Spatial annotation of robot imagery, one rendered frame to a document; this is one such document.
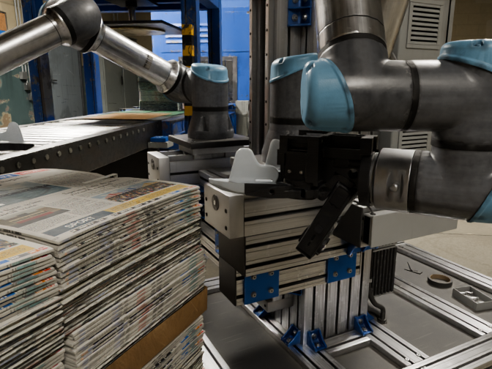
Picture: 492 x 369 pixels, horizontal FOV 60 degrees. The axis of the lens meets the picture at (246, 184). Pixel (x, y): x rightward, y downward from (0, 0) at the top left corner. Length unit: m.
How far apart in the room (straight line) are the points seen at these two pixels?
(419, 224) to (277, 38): 0.57
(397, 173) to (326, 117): 0.11
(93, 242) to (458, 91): 0.42
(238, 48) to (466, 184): 4.19
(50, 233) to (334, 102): 0.33
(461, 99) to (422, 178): 0.09
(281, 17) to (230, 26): 3.49
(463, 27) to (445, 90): 9.77
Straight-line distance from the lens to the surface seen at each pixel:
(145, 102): 3.17
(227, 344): 1.40
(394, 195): 0.51
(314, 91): 0.44
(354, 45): 0.47
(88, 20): 1.17
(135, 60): 1.37
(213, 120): 1.34
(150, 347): 0.65
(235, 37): 4.62
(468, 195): 0.50
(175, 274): 0.66
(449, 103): 0.47
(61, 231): 0.51
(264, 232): 0.89
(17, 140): 1.04
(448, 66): 0.49
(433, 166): 0.51
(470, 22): 10.29
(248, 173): 0.55
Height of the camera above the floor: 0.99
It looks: 13 degrees down
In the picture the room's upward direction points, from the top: straight up
